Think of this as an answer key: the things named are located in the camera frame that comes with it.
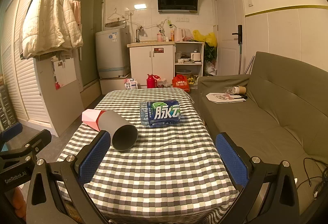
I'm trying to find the printed paper sheet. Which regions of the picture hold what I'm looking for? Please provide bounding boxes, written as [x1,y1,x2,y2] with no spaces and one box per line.
[206,92,247,104]

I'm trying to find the white room door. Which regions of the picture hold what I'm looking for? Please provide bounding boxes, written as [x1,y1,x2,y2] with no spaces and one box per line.
[213,0,244,76]

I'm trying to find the white quilted jacket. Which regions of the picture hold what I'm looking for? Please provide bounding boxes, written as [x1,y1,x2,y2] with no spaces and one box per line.
[21,0,84,60]

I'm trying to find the white open shelf unit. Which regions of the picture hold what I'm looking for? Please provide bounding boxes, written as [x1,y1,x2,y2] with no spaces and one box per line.
[174,42,205,87]

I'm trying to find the orange shopping bag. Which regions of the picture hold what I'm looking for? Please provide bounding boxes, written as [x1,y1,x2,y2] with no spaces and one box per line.
[172,75,191,93]

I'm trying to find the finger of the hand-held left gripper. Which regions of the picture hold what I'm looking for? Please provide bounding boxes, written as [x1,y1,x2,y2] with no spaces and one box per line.
[0,129,52,161]
[0,122,23,149]

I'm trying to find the black door handle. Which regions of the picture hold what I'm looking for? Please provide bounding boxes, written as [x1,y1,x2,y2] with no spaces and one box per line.
[232,25,243,44]

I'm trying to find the white louvered closet doors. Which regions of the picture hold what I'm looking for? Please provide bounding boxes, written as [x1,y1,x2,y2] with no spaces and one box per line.
[0,0,52,123]

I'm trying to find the paper notice sheet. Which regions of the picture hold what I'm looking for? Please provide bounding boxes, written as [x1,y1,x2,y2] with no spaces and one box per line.
[51,56,78,89]

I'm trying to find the frosted glass sliding door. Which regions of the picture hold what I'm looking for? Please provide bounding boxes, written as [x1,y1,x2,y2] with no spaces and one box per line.
[78,0,106,87]

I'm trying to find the wire clothes hanger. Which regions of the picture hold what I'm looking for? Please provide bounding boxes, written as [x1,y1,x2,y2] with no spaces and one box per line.
[107,8,126,21]

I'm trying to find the olive green sofa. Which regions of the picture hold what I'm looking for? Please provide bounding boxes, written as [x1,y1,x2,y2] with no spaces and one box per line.
[198,51,328,215]

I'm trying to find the white electric kettle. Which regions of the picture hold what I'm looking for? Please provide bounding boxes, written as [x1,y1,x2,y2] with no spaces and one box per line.
[174,27,186,42]

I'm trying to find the grey plastic basin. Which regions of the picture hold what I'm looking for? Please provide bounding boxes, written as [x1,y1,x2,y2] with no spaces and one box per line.
[176,69,191,79]

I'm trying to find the grey cup with pink base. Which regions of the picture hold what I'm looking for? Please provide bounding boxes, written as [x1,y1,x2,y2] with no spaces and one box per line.
[82,109,139,152]

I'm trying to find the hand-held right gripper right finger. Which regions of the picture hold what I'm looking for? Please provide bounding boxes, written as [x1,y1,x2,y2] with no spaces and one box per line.
[215,132,300,224]

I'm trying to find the yellow plastic bag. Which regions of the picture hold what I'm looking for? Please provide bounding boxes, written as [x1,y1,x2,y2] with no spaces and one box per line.
[193,30,218,47]

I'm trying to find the blue-labelled drink bottle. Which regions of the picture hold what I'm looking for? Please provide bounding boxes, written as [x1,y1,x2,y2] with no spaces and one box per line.
[140,100,182,128]

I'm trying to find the red thermos jug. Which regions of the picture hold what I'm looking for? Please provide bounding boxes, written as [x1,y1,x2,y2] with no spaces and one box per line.
[146,74,157,89]

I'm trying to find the white wardrobe door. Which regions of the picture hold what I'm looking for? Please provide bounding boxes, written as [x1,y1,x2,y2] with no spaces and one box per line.
[33,0,85,137]

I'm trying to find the checkered tablecloth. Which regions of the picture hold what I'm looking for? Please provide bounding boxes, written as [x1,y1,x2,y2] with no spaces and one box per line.
[56,88,240,224]

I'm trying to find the black cable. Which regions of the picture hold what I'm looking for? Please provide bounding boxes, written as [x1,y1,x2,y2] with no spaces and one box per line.
[296,157,328,199]

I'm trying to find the pink garment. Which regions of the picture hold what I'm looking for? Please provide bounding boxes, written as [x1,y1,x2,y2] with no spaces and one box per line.
[72,0,83,25]

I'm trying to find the white printed packet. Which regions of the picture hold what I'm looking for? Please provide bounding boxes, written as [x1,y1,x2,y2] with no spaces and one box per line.
[124,78,139,90]

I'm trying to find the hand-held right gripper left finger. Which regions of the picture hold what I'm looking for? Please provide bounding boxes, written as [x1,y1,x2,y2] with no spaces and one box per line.
[26,130,111,224]

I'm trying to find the white sink cabinet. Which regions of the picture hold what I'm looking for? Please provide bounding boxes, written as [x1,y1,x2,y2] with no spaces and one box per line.
[127,42,176,89]

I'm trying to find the green plant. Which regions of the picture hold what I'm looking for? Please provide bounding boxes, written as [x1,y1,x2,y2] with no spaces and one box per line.
[204,42,218,71]

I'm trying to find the grey washing machine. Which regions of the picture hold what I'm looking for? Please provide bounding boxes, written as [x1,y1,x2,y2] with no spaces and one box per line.
[96,25,131,79]

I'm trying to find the metal faucet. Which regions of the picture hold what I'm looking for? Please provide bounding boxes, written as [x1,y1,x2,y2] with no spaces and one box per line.
[135,26,144,43]

